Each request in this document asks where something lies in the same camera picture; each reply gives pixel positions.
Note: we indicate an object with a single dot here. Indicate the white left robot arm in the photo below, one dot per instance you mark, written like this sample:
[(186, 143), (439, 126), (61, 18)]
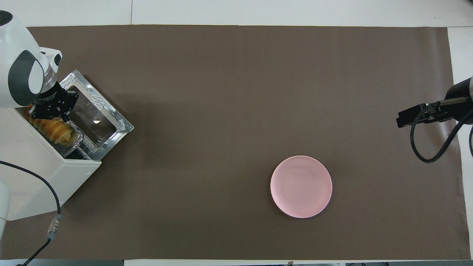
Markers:
[(14, 37)]

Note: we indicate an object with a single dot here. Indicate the golden twisted bread loaf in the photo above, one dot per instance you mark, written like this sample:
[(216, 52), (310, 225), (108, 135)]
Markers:
[(55, 131)]

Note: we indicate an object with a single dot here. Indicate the chrome glass oven door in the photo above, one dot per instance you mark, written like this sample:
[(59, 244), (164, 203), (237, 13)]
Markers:
[(111, 118)]

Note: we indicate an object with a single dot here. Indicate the aluminium foil tray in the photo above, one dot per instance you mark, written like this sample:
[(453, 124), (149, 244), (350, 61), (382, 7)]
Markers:
[(74, 144)]

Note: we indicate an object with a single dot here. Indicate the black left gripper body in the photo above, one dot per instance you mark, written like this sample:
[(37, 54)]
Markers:
[(55, 98)]

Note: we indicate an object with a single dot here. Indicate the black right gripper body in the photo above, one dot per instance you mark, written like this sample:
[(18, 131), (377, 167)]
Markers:
[(462, 92)]

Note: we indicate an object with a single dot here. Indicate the pink round plate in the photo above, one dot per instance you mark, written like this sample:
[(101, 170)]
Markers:
[(301, 186)]

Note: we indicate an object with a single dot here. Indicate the white toaster oven body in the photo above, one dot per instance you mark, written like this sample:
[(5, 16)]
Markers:
[(33, 177)]

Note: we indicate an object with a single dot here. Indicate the brown table mat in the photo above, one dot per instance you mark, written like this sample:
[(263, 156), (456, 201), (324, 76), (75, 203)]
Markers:
[(221, 111)]

